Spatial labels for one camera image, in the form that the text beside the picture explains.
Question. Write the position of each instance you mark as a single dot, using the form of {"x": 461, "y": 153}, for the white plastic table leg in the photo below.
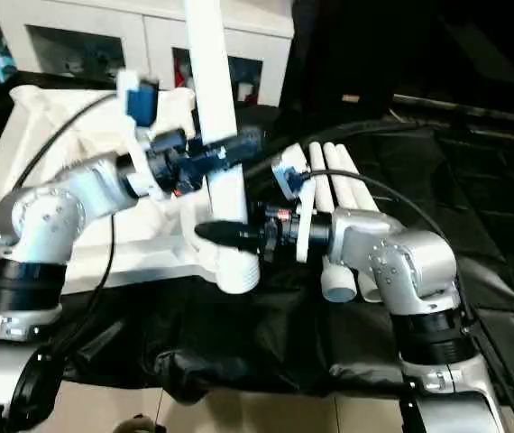
{"x": 358, "y": 180}
{"x": 338, "y": 284}
{"x": 340, "y": 180}
{"x": 212, "y": 72}

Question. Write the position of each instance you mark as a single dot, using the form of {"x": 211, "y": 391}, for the white plastic table top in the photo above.
{"x": 149, "y": 244}

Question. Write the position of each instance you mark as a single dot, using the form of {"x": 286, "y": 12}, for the small orange label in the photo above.
{"x": 352, "y": 98}

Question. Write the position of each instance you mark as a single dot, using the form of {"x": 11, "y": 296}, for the white glass-door cabinet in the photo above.
{"x": 86, "y": 23}

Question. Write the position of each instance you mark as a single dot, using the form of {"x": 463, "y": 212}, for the black table mat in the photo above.
{"x": 473, "y": 225}

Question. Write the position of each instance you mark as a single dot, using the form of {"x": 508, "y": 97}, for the long black bar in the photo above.
{"x": 473, "y": 106}

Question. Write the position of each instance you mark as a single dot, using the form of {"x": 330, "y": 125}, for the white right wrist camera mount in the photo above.
{"x": 311, "y": 225}

